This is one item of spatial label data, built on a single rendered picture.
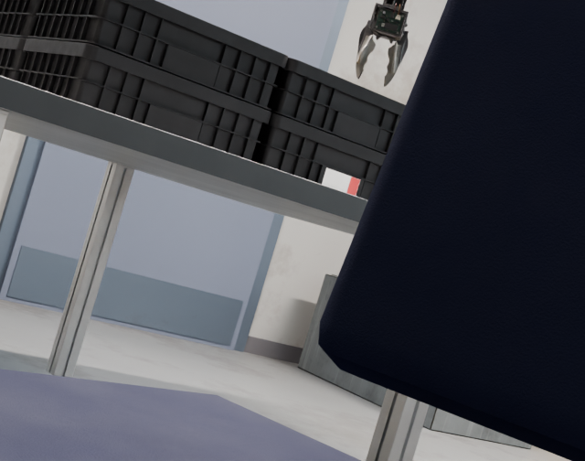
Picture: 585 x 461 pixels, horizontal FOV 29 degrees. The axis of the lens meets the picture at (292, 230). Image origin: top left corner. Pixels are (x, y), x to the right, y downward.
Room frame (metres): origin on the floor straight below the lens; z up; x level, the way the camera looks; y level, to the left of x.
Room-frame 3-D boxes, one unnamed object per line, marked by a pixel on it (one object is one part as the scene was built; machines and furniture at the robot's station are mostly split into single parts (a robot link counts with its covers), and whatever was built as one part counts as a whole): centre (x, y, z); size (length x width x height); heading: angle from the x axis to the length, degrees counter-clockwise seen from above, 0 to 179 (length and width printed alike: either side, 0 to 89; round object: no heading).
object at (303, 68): (2.40, 0.02, 0.92); 0.40 x 0.30 x 0.02; 126
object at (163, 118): (2.17, 0.34, 0.76); 0.40 x 0.30 x 0.12; 126
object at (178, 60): (2.17, 0.34, 0.87); 0.40 x 0.30 x 0.11; 126
